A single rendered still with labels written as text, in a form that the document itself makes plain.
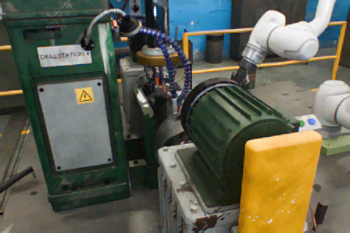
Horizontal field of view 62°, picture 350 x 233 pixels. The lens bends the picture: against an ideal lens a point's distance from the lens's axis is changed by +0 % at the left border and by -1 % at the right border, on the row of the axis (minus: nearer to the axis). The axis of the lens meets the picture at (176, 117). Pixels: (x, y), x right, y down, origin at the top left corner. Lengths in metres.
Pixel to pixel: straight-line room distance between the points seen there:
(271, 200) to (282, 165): 0.07
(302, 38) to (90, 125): 0.78
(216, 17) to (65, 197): 5.96
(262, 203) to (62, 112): 0.72
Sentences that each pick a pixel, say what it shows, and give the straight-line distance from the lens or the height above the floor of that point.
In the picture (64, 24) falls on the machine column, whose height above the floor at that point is 1.48.
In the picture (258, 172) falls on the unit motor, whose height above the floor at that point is 1.30.
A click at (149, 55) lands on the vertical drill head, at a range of 1.13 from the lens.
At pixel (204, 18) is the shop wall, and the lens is 6.66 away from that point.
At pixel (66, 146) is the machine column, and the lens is 1.08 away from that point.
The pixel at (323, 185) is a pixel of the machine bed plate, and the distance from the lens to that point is 1.39.
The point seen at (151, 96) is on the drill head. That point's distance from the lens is 1.45.
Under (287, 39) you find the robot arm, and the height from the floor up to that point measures 1.39.
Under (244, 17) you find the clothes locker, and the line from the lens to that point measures 6.56.
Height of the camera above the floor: 1.57
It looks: 24 degrees down
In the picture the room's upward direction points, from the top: 2 degrees counter-clockwise
